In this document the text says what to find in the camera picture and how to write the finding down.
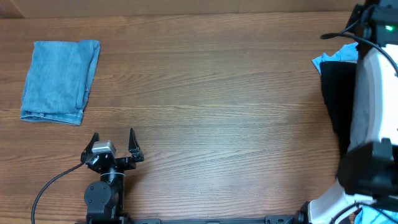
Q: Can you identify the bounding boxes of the light blue garment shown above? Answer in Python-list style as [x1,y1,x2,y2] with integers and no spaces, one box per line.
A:
[312,42,358,75]

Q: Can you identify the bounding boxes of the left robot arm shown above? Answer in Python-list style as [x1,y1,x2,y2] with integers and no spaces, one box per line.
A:
[81,129,144,224]

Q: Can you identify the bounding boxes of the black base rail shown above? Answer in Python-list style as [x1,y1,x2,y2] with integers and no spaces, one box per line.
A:
[131,212,308,224]

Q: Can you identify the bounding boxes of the folded blue denim jeans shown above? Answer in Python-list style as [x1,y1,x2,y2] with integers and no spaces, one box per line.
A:
[20,40,101,126]

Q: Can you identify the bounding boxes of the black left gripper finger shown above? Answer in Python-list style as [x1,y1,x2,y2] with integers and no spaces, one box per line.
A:
[82,133,100,156]
[128,128,144,162]

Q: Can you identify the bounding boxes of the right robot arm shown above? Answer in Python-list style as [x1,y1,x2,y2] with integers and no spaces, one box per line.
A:
[294,0,397,223]

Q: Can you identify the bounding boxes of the black garment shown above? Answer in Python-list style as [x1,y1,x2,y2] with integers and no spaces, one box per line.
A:
[320,61,356,156]

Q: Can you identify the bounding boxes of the grey shorts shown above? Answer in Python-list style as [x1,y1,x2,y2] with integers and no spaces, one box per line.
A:
[348,60,369,151]

